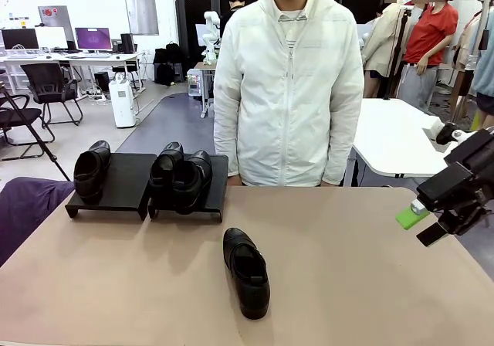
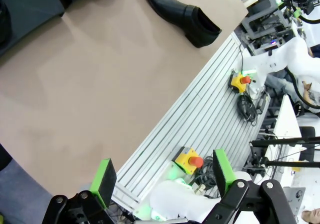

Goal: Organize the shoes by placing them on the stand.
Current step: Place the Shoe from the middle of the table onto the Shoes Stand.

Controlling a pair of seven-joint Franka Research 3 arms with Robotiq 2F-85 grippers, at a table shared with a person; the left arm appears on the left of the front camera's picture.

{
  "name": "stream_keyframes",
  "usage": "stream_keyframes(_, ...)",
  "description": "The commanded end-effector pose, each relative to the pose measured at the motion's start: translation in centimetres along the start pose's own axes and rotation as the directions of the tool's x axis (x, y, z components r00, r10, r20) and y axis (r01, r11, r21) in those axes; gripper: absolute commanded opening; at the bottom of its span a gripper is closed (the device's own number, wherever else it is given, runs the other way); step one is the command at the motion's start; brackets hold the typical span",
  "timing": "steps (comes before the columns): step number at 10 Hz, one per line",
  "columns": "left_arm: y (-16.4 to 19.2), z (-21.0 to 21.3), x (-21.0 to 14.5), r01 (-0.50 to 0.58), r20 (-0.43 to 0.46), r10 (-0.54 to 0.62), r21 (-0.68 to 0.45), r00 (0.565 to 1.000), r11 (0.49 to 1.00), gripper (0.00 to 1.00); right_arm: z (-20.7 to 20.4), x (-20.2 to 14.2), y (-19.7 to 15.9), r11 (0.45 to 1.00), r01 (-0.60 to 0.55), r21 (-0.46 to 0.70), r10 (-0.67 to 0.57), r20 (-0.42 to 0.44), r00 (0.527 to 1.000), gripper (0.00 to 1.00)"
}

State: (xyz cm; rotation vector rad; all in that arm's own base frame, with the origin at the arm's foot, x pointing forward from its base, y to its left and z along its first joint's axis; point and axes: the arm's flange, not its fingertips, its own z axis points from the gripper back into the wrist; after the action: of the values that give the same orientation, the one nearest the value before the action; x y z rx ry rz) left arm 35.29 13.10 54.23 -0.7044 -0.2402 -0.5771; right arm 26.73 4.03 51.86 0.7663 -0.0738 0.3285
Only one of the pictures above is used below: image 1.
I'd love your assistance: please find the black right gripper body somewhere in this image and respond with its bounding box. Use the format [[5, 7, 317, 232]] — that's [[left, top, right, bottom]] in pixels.
[[443, 127, 494, 204]]

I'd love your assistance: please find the person's left forearm white sleeve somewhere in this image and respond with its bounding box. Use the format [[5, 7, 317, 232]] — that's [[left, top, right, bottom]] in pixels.
[[322, 102, 365, 187]]

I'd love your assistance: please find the black leather loafer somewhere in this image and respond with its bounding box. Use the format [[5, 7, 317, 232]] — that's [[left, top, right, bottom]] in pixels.
[[171, 150, 214, 215], [148, 141, 185, 198]]

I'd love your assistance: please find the black computer monitor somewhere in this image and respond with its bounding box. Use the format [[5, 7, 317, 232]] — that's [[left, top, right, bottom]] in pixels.
[[1, 28, 40, 52]]

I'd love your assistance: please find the silver wall panel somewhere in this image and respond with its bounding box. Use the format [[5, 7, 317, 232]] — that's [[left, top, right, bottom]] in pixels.
[[123, 0, 160, 36]]

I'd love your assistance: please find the black shoe stand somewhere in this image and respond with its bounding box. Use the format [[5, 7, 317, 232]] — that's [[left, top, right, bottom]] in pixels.
[[64, 152, 158, 222], [147, 154, 230, 224]]

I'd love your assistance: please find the person in white jacket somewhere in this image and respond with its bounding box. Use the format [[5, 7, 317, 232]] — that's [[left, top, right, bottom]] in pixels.
[[212, 0, 365, 188]]

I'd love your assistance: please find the purple beanbag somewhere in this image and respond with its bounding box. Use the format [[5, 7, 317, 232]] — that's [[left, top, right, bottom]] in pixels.
[[0, 177, 75, 266]]

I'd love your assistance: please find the person's right forearm white sleeve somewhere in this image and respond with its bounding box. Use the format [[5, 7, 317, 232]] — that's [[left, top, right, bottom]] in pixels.
[[212, 102, 244, 179]]

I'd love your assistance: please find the white air purifier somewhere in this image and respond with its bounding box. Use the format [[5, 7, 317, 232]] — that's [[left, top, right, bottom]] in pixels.
[[108, 78, 137, 129]]

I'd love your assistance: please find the black backpack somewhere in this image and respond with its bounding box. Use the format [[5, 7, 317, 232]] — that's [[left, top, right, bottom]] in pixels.
[[154, 41, 187, 87]]

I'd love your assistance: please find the black mesh office chair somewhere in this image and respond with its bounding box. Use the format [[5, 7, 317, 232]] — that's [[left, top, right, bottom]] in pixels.
[[0, 93, 56, 162], [19, 63, 85, 127]]

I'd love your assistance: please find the monitor with purple screen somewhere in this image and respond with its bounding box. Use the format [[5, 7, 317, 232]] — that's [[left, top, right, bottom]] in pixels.
[[74, 27, 113, 53]]

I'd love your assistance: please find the black strap dress shoe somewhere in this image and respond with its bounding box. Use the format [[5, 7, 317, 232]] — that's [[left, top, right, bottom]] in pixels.
[[73, 140, 113, 205], [222, 227, 272, 321]]

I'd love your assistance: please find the white table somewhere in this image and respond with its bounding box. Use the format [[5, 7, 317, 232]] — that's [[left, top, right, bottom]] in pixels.
[[348, 97, 458, 187]]

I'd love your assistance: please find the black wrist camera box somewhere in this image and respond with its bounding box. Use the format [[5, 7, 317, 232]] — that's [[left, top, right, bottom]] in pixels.
[[416, 161, 480, 214]]

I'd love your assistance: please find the white office desk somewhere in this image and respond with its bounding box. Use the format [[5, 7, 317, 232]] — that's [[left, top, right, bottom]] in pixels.
[[0, 51, 144, 94]]

